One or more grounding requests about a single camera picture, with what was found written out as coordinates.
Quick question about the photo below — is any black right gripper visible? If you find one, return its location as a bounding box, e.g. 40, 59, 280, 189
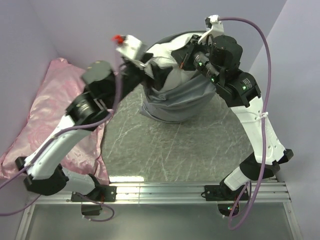
171, 34, 223, 86

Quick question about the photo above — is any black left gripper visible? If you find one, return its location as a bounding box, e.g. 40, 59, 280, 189
107, 52, 174, 109

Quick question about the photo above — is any white pillow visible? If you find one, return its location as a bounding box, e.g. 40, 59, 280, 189
144, 31, 203, 92

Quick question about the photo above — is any grey pillowcase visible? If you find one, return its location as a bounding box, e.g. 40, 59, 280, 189
139, 30, 217, 125

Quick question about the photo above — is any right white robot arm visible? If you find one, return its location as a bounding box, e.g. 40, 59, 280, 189
171, 35, 294, 200

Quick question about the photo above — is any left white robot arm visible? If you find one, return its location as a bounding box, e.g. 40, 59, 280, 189
15, 53, 153, 201

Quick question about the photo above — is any pink floral pillow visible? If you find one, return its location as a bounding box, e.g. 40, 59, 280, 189
0, 58, 109, 185

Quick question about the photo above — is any left black controller box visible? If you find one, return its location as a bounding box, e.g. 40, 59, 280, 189
80, 204, 103, 217

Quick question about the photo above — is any right controller board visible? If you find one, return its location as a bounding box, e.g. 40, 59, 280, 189
217, 204, 240, 217

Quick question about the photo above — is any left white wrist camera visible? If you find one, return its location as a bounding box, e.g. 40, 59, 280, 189
112, 35, 147, 69

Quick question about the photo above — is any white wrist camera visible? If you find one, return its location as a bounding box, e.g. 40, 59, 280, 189
198, 15, 225, 44
112, 35, 147, 69

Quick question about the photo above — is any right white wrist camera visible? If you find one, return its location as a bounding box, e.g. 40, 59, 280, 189
198, 15, 225, 44

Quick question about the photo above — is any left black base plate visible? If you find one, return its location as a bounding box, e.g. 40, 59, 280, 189
70, 185, 117, 203

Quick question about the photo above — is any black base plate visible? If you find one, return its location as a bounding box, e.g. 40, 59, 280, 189
70, 185, 117, 203
201, 184, 245, 202

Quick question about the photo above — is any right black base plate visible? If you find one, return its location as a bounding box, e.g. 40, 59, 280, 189
201, 184, 245, 202

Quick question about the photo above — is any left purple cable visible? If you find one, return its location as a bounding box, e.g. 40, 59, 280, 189
0, 72, 123, 223

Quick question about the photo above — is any aluminium mounting rail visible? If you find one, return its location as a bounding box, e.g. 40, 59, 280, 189
26, 181, 292, 206

